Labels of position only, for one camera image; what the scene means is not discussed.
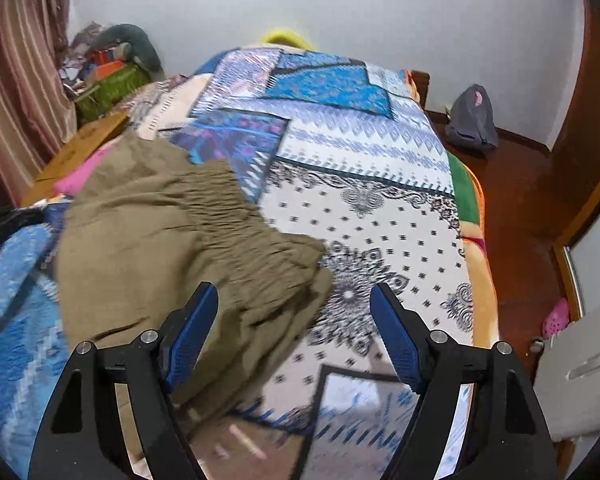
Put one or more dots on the pink cloth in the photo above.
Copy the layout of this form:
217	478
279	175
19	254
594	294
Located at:
80	177

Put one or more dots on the pink slipper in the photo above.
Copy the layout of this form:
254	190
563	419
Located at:
556	319

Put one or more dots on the pile of clutter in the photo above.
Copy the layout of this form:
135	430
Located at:
87	55

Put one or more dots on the yellow bed headboard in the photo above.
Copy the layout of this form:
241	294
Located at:
285	39

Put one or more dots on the wooden door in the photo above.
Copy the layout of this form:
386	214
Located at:
590	135

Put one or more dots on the grey backpack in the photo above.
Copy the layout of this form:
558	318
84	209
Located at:
470	117

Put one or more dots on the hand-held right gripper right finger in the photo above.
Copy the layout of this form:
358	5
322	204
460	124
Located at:
400	345

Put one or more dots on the wooden bed frame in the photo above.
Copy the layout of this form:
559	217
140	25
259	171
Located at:
421	87

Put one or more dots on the grey plush pillow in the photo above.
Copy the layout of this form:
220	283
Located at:
140	45

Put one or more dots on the wooden lap table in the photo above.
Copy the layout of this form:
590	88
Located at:
75	145

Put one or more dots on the olive green pants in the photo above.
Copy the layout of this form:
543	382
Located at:
180	240

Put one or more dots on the striped red curtain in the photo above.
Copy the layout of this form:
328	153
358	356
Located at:
20	85

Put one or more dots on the blue patchwork bed cover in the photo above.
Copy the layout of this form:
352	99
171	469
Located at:
355	170

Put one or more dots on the orange fleece blanket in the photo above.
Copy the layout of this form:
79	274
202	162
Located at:
480	260

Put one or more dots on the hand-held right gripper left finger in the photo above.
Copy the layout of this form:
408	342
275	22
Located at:
190	340

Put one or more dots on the green storage box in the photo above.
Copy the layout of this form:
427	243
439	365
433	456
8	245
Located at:
115	87

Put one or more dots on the striped floral blanket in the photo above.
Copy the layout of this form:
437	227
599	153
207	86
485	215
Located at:
165	97

